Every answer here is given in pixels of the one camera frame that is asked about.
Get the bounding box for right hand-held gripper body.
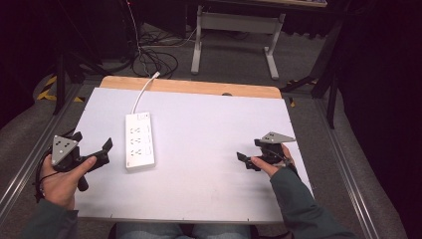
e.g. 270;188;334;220
253;130;297;166

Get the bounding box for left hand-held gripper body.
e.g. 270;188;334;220
51;130;105;192

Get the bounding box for white power strip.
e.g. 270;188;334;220
124;112;156;171

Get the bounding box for person's right hand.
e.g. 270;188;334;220
250;142;296;178

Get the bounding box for person's left hand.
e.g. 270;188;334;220
41;153;98;211

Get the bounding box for black metal stand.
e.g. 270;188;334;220
279;19;344;130

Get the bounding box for black tripod stand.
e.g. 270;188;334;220
52;0;111;116

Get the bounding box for person's legs in jeans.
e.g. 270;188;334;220
114;221;253;239

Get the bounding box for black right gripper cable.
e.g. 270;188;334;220
265;148;297;167

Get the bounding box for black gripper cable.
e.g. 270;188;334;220
265;148;297;167
32;127;78;204

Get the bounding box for grey metal floor rail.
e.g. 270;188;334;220
314;98;380;239
0;83;85;217

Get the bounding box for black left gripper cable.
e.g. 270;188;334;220
32;127;78;204

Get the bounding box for white power strip cable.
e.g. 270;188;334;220
131;71;161;116

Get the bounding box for tangled black floor cables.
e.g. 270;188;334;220
130;29;180;80

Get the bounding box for white metal desk frame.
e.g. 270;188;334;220
190;4;287;81

